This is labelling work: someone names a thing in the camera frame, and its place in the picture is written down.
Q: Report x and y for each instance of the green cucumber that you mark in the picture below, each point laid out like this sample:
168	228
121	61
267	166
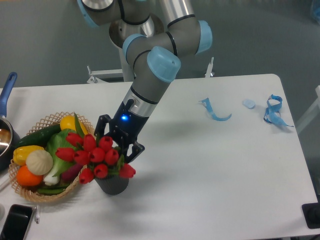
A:
39	137

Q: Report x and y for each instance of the dark grey ribbed vase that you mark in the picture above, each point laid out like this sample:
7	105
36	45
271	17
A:
113	185

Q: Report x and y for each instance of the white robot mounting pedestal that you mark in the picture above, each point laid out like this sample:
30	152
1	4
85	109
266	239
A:
125	67

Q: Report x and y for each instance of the yellow lemon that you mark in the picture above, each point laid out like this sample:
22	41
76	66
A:
68	122

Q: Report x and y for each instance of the clear pen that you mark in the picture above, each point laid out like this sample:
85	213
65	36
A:
37	214

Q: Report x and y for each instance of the green pea pods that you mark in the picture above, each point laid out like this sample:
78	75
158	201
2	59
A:
51	190

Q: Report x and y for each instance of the blue handled saucepan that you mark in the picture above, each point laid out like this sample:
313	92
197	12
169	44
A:
8	136

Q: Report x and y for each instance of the green bok choy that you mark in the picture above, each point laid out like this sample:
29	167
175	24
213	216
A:
56	150

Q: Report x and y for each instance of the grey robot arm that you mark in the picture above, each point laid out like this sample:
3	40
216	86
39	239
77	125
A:
155	61

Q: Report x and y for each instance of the orange fruit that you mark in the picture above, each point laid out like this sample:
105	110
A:
26	178

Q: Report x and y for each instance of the small pale blue cap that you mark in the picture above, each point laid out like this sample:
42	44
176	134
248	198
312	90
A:
248	103

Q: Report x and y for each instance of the yellow bell pepper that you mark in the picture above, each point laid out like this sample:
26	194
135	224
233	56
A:
21	153

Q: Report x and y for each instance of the white steamed bun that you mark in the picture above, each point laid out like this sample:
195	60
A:
39	162

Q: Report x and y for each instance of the white chair frame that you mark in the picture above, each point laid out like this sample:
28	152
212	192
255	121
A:
310	114

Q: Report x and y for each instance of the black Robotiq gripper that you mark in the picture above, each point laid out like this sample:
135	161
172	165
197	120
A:
124	129

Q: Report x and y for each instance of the purple sweet potato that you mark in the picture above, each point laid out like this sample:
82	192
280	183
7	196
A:
70	174

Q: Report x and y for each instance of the black smartphone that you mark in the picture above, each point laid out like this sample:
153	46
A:
17	222

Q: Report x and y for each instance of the tangled blue tape strip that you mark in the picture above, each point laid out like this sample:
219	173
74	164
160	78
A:
272	113

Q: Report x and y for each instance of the black device at table corner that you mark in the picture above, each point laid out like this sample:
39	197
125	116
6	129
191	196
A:
311	212

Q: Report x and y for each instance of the red tulip bouquet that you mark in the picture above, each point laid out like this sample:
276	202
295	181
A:
98	159

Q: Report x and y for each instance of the curved blue tape strip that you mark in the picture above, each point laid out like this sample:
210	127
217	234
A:
207	104

